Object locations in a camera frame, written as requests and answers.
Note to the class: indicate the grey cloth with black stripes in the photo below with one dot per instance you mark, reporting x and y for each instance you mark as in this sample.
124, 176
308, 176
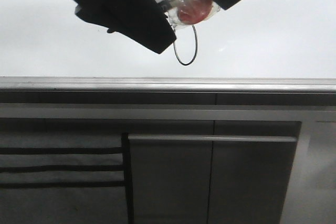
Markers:
66, 179

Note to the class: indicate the white whiteboard with metal frame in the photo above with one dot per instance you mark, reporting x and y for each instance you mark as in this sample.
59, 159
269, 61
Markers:
256, 44

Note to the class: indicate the white whiteboard marker with tape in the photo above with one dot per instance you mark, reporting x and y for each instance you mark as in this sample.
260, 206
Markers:
181, 13

